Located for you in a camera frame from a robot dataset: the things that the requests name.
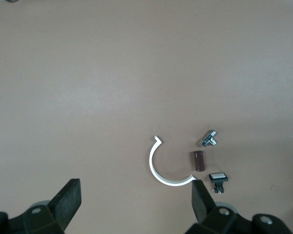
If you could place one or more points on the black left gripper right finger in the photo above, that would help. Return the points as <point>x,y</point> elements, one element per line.
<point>202,209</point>

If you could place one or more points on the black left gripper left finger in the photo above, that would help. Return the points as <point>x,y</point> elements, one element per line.
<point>63,207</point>

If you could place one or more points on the black pushbutton white square cap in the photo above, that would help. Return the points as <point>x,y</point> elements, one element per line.
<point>218,177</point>

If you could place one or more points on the dark brown plastic piece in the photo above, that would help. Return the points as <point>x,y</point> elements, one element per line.
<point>198,161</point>

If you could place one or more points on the chrome tee valve fitting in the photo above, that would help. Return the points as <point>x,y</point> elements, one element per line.
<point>208,139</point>

